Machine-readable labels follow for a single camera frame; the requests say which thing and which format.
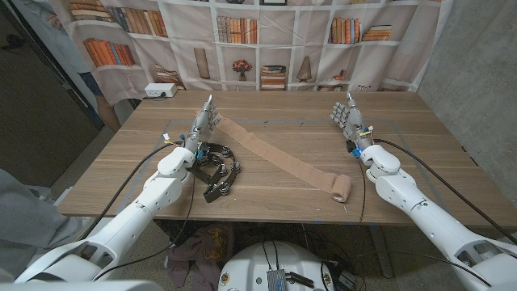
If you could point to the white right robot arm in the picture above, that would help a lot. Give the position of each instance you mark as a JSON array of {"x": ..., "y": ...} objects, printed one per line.
[{"x": 424, "y": 214}]

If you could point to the tan adhesive wrap roll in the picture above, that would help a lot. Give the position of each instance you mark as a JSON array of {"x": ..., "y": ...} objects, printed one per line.
[{"x": 282, "y": 159}]

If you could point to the black connector bar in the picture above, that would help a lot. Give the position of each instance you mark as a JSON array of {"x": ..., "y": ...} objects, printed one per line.
[{"x": 301, "y": 279}]

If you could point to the grey table leg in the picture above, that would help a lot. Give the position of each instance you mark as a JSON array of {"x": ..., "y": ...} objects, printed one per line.
[{"x": 381, "y": 250}]

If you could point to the dark grey door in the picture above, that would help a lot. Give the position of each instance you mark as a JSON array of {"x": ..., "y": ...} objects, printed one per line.
[{"x": 40, "y": 81}]

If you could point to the crumpled purple-brown cloth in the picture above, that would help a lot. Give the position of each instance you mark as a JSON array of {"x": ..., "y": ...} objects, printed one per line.
[{"x": 202, "y": 250}]

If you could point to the white power strip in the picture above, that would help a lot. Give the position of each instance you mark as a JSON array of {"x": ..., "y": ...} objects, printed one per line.
[{"x": 159, "y": 89}]

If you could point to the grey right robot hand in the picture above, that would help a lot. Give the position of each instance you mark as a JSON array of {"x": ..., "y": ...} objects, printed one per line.
[{"x": 355, "y": 125}]

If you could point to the standing person in shorts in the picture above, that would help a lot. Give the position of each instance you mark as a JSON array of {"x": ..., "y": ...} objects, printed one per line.
[{"x": 60, "y": 48}]

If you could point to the printed bookshelf backdrop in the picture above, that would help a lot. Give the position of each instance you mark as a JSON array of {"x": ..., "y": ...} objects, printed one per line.
[{"x": 282, "y": 40}]

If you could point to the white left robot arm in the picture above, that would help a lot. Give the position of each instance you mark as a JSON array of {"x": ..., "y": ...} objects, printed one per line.
[{"x": 133, "y": 214}]

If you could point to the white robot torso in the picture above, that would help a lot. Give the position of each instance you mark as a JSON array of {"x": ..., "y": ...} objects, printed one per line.
[{"x": 250, "y": 262}]

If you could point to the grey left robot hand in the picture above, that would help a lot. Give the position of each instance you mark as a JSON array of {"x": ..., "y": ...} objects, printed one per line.
[{"x": 200, "y": 129}]

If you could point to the grey electronics box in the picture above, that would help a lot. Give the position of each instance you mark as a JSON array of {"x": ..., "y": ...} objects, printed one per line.
[{"x": 276, "y": 281}]

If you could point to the black floor power adapter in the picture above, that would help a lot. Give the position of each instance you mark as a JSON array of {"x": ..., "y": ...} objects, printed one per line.
[{"x": 346, "y": 279}]

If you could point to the black half-moon tambourine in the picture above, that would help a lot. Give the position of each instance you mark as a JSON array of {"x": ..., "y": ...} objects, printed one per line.
[{"x": 210, "y": 195}]

